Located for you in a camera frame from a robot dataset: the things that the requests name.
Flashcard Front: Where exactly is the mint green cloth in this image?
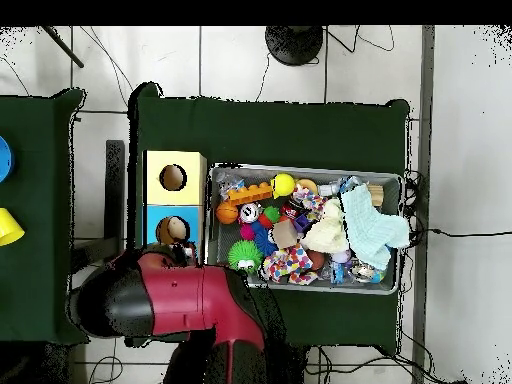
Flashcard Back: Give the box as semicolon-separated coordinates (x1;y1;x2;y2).
339;183;412;272

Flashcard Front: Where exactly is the silver mesh bin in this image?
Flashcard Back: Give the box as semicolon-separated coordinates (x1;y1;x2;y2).
202;162;404;296

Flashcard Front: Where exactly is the wooden three-hole box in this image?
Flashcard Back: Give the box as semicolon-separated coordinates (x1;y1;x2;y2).
142;149;208;265

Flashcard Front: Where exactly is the orange toy block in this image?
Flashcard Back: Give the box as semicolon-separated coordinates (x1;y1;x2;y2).
226;180;275;206

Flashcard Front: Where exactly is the orange toy basketball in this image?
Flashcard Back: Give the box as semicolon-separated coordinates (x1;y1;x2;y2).
215;201;240;225

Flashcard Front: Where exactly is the beige cardboard block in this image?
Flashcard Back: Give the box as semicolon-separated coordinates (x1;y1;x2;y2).
272;218;299;249

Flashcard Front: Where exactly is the yellow ball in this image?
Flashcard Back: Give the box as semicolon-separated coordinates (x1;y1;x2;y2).
270;172;297;200

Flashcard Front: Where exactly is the green spiky ball toy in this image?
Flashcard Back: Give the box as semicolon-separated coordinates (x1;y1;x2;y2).
226;239;265;275

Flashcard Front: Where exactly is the polka dot cloth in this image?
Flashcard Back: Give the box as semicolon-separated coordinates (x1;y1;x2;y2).
258;242;319;286

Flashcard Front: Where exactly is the cream white cloth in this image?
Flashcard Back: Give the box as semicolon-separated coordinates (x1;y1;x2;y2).
299;198;351;254

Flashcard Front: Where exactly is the black upright panel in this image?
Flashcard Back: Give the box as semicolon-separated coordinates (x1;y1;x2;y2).
103;139;126;257

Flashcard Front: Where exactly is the black round stand base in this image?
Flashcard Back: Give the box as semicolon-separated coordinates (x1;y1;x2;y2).
264;25;324;67

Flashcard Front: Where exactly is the dark green side tablecloth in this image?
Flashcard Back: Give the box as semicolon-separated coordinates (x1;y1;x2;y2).
0;87;90;345

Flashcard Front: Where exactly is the yellow cup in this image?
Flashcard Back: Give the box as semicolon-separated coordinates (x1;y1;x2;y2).
0;207;26;248

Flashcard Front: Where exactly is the black rod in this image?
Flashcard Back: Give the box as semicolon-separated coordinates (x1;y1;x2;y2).
41;25;85;69

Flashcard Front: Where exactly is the blue cup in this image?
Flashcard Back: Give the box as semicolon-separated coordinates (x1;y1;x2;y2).
0;135;16;184

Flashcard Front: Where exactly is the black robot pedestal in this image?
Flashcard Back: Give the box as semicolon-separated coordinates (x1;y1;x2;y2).
285;343;313;384

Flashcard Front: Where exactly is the black cable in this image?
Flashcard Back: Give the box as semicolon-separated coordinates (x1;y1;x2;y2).
403;227;512;238

